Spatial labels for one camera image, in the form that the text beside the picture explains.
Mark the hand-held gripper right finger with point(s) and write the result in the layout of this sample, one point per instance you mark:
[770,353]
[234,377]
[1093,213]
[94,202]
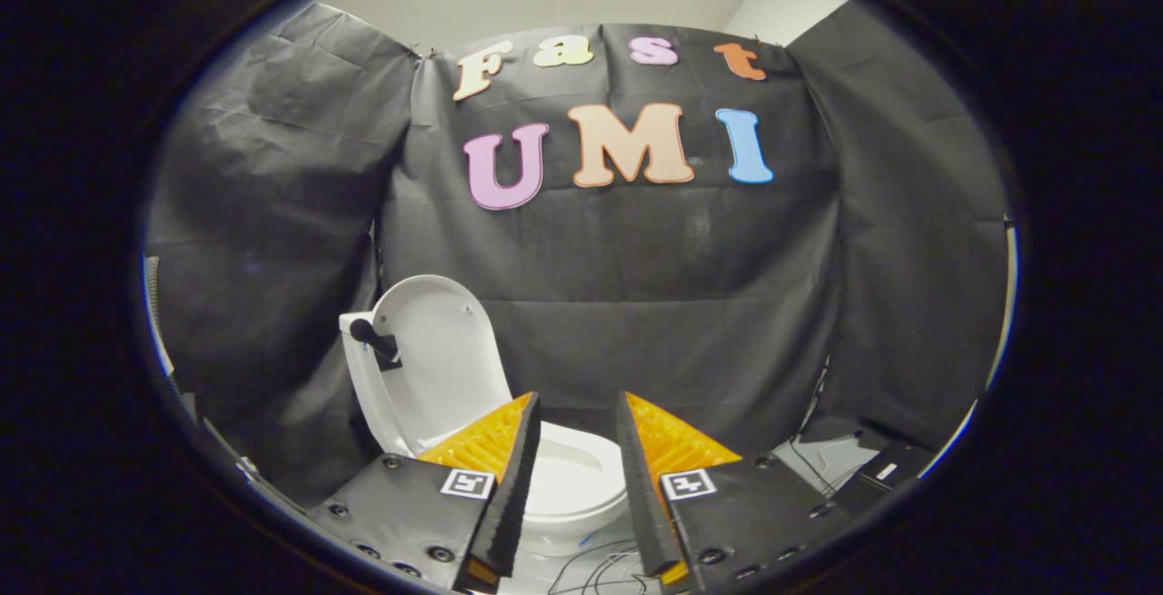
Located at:
[641,495]

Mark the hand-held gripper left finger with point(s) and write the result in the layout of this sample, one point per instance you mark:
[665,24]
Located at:
[509,495]

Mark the white toilet lid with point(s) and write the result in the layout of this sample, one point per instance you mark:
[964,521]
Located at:
[445,359]

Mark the white toilet seat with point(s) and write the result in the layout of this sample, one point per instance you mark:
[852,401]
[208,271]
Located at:
[581,504]

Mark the white toilet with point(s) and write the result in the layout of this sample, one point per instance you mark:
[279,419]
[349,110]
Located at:
[368,395]

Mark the black backdrop cloth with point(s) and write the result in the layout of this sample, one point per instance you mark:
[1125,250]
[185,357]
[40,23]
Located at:
[636,259]

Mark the black box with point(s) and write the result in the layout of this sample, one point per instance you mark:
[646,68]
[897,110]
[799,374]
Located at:
[895,468]

